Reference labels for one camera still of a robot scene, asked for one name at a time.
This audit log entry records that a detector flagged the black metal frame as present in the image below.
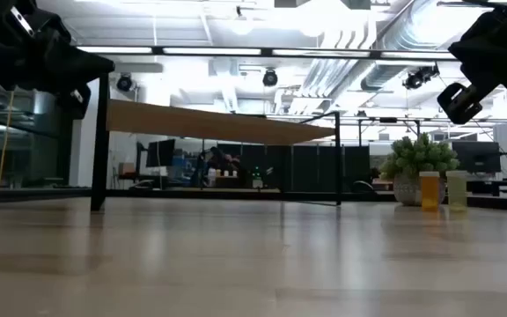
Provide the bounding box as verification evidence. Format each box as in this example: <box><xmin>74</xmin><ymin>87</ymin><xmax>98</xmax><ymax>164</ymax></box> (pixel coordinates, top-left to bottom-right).
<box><xmin>356</xmin><ymin>115</ymin><xmax>423</xmax><ymax>142</ymax></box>

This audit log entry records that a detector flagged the green plant in patterned pot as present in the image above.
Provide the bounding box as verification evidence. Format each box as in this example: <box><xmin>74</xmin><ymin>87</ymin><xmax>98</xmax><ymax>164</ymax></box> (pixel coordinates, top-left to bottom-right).
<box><xmin>378</xmin><ymin>133</ymin><xmax>460</xmax><ymax>207</ymax></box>

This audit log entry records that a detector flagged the black computer monitor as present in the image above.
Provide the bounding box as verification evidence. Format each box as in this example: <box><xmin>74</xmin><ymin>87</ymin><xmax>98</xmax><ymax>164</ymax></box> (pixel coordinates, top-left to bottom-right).
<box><xmin>451</xmin><ymin>140</ymin><xmax>503</xmax><ymax>174</ymax></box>
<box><xmin>145</xmin><ymin>138</ymin><xmax>177</xmax><ymax>169</ymax></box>

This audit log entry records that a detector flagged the wooden shelf with black legs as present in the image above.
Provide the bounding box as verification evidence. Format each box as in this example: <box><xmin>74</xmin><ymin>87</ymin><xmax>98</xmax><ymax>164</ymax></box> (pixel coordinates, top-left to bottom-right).
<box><xmin>89</xmin><ymin>72</ymin><xmax>343</xmax><ymax>213</ymax></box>

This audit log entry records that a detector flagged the pale green pill bottle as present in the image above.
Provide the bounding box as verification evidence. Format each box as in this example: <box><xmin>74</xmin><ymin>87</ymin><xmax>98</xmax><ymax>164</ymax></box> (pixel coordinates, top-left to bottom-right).
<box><xmin>445</xmin><ymin>170</ymin><xmax>469</xmax><ymax>213</ymax></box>

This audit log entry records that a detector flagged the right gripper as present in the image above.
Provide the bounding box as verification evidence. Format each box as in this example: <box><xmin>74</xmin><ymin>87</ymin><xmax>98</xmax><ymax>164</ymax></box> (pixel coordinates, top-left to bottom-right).
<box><xmin>437</xmin><ymin>6</ymin><xmax>507</xmax><ymax>126</ymax></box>

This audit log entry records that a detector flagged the black partition wall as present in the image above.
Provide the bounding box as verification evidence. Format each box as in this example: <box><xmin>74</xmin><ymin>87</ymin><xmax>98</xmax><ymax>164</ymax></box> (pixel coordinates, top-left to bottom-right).
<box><xmin>216</xmin><ymin>144</ymin><xmax>371</xmax><ymax>193</ymax></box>

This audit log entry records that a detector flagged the orange medicine bottle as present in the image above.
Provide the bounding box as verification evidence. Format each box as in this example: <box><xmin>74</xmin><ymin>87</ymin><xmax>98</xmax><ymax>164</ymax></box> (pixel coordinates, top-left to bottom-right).
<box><xmin>419</xmin><ymin>171</ymin><xmax>441</xmax><ymax>212</ymax></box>

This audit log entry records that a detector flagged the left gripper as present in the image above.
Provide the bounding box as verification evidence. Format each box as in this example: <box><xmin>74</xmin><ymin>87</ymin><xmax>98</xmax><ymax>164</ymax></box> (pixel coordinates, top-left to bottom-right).
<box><xmin>0</xmin><ymin>0</ymin><xmax>116</xmax><ymax>122</ymax></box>

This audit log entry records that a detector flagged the black ceiling spotlight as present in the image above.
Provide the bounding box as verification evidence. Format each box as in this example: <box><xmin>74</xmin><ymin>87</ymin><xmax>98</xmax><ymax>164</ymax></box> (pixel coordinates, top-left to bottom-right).
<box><xmin>401</xmin><ymin>63</ymin><xmax>441</xmax><ymax>92</ymax></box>
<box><xmin>261</xmin><ymin>68</ymin><xmax>279</xmax><ymax>88</ymax></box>
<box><xmin>115</xmin><ymin>73</ymin><xmax>135</xmax><ymax>92</ymax></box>

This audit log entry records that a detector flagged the person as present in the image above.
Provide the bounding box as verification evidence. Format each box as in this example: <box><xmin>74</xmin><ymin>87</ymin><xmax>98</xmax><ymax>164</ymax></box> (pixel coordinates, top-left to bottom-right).
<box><xmin>200</xmin><ymin>147</ymin><xmax>242</xmax><ymax>188</ymax></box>

